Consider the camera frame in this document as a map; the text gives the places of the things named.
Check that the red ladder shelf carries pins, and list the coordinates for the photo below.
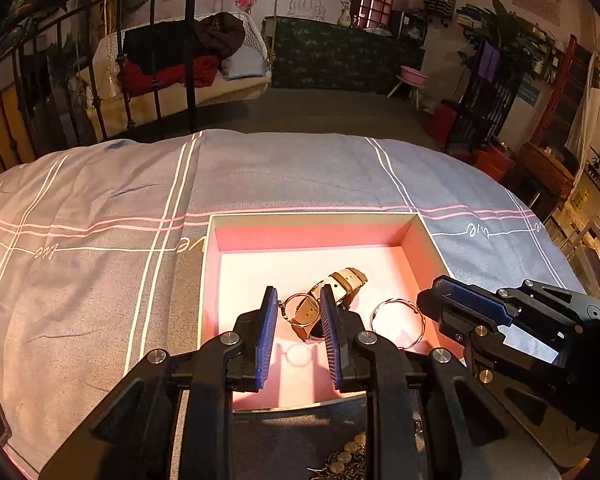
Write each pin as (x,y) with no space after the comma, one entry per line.
(560,90)

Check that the white hanging apron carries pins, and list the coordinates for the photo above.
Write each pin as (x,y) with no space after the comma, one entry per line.
(587,100)

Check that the red bag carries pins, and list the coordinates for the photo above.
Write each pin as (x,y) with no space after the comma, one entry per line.
(442,120)

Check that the large green potted plant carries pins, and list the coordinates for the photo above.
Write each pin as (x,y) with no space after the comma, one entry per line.
(505,25)

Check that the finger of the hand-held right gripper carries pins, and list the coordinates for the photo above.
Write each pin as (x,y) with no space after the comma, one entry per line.
(447,316)
(480,305)

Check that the orange bucket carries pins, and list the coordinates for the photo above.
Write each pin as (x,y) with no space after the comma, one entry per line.
(495,162)

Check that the pale blue pillow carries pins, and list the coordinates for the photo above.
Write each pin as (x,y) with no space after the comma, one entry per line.
(245,65)

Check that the pale green box pink inside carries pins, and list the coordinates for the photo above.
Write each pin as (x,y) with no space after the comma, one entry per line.
(240,280)

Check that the cream ceramic vase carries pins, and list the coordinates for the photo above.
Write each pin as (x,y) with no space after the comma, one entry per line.
(345,19)

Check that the pink plastic basin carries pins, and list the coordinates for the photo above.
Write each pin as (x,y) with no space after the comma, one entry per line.
(414,75)

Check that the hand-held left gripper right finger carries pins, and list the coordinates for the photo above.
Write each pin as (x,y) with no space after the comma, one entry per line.
(333,347)

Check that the green floral counter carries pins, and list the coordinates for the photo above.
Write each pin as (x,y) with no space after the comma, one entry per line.
(330,55)

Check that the small black appliance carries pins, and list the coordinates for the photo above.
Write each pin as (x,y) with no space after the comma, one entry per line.
(411,26)

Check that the purple cloth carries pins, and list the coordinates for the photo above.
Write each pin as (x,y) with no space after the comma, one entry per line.
(490,60)

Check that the wall shelf with bottles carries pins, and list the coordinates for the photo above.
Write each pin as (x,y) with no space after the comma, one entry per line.
(437,5)

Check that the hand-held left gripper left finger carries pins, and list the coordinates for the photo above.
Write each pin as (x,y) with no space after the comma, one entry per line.
(261,345)

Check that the grey plaid bedsheet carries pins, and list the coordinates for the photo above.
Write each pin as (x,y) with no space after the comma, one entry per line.
(105,260)

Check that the black clothing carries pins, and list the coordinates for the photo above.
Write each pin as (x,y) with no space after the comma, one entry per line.
(155,40)

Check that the red clothing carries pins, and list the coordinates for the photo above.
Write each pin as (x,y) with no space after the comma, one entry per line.
(180,75)

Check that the black iron bed frame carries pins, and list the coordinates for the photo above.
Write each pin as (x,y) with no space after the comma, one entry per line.
(194,60)

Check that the white wicker swing bench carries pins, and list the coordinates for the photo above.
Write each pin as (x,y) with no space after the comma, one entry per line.
(170,99)

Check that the silver hoop earring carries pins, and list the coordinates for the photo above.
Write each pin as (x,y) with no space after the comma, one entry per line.
(397,299)
(281,305)

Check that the dark brown jacket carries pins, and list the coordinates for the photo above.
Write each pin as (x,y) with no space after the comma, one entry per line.
(220,35)

